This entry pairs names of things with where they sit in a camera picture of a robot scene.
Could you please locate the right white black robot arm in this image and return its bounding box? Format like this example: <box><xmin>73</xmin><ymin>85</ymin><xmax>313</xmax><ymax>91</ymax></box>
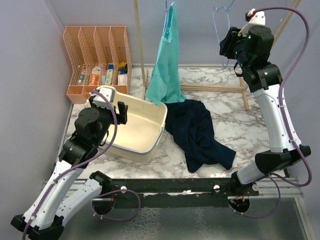
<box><xmin>219</xmin><ymin>25</ymin><xmax>311</xmax><ymax>196</ymax></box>

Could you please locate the light blue wire hanger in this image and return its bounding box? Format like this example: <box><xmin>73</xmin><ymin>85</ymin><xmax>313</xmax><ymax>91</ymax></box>
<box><xmin>212</xmin><ymin>0</ymin><xmax>236</xmax><ymax>70</ymax></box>

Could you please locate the navy blue t shirt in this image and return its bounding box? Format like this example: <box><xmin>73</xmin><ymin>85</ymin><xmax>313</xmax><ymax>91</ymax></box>
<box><xmin>165</xmin><ymin>99</ymin><xmax>236</xmax><ymax>173</ymax></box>

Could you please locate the orange plastic file organizer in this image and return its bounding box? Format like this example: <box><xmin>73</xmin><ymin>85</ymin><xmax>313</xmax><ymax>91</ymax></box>
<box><xmin>63</xmin><ymin>26</ymin><xmax>132</xmax><ymax>104</ymax></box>

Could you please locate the small bottle in organizer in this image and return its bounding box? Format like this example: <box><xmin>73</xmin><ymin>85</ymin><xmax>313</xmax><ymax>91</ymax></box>
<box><xmin>77</xmin><ymin>72</ymin><xmax>86</xmax><ymax>85</ymax></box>

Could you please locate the teal t shirt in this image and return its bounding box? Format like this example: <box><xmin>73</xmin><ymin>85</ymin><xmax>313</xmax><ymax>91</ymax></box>
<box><xmin>145</xmin><ymin>2</ymin><xmax>187</xmax><ymax>106</ymax></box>

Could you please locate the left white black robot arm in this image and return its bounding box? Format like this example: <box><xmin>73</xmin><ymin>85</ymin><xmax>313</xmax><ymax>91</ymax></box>
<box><xmin>10</xmin><ymin>101</ymin><xmax>128</xmax><ymax>240</ymax></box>

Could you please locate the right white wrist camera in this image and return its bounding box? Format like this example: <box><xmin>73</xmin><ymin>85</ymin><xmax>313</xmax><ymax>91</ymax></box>
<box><xmin>238</xmin><ymin>8</ymin><xmax>266</xmax><ymax>37</ymax></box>

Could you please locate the wooden clothes rack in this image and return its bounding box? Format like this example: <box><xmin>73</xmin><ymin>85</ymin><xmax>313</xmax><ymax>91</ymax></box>
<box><xmin>133</xmin><ymin>0</ymin><xmax>293</xmax><ymax>111</ymax></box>

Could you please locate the orange white packet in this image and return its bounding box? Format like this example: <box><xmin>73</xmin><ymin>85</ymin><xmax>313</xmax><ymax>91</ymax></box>
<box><xmin>88</xmin><ymin>64</ymin><xmax>102</xmax><ymax>86</ymax></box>

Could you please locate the cream plastic laundry basket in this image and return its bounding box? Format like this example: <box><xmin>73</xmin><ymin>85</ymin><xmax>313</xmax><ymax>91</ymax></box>
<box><xmin>97</xmin><ymin>85</ymin><xmax>167</xmax><ymax>163</ymax></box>

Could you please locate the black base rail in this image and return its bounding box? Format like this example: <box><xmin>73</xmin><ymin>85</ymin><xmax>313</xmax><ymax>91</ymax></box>
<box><xmin>89</xmin><ymin>171</ymin><xmax>259</xmax><ymax>208</ymax></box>

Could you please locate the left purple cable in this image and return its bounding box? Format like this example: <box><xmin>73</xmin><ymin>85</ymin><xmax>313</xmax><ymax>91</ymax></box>
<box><xmin>21</xmin><ymin>90</ymin><xmax>141</xmax><ymax>240</ymax></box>

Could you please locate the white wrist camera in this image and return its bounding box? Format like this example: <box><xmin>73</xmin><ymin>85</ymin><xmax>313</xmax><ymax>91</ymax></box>
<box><xmin>238</xmin><ymin>8</ymin><xmax>266</xmax><ymax>37</ymax></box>
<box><xmin>88</xmin><ymin>86</ymin><xmax>116</xmax><ymax>109</ymax></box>

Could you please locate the green white box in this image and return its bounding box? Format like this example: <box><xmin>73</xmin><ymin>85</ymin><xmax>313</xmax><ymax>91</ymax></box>
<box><xmin>105</xmin><ymin>63</ymin><xmax>114</xmax><ymax>85</ymax></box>

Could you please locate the yellow black sponge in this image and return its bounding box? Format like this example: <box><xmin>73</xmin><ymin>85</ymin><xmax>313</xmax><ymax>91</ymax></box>
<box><xmin>118</xmin><ymin>61</ymin><xmax>127</xmax><ymax>72</ymax></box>

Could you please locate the white blue box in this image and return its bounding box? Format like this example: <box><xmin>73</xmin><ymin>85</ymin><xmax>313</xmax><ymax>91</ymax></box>
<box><xmin>118</xmin><ymin>70</ymin><xmax>128</xmax><ymax>86</ymax></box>

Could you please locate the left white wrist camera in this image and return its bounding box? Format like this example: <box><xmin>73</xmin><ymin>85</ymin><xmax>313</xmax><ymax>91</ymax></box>
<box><xmin>88</xmin><ymin>86</ymin><xmax>116</xmax><ymax>109</ymax></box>

